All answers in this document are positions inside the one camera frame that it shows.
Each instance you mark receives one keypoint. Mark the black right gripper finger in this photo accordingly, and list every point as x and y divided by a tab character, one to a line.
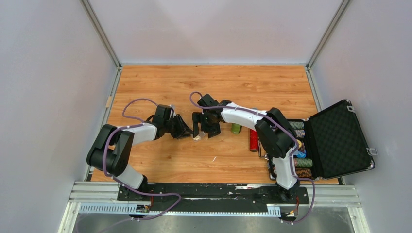
196	120
213	130

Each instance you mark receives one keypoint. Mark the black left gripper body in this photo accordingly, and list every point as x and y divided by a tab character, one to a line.
175	126

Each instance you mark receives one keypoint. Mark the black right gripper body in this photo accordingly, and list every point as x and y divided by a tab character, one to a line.
207	120

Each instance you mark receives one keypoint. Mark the green pill bottle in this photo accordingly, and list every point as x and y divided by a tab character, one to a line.
236	128

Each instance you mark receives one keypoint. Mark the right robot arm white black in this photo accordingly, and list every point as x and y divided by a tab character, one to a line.
275	133

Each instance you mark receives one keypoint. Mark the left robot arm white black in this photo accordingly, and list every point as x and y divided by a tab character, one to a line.
112	147

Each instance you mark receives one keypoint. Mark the red glitter tube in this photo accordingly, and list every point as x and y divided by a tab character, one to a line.
253	141

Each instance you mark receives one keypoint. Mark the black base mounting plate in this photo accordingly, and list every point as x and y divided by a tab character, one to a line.
213	197

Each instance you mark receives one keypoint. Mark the green purple chip row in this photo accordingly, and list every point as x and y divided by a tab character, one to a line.
299	127

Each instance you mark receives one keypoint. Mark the orange black chip row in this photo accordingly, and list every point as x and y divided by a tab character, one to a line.
303	167

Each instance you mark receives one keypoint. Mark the black poker chip case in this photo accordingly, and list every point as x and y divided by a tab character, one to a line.
335	142

